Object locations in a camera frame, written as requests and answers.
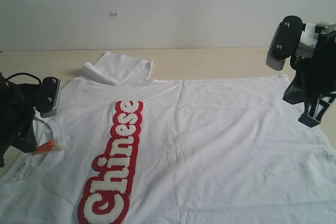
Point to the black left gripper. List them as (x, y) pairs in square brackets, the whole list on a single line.
[(17, 114)]

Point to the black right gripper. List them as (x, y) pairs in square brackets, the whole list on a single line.
[(314, 64)]

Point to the white t-shirt red lettering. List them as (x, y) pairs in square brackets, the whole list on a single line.
[(137, 150)]

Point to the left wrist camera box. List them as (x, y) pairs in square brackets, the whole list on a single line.
[(47, 97)]

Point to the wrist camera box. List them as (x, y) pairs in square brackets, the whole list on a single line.
[(284, 42), (47, 97)]

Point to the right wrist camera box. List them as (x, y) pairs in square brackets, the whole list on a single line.
[(284, 42)]

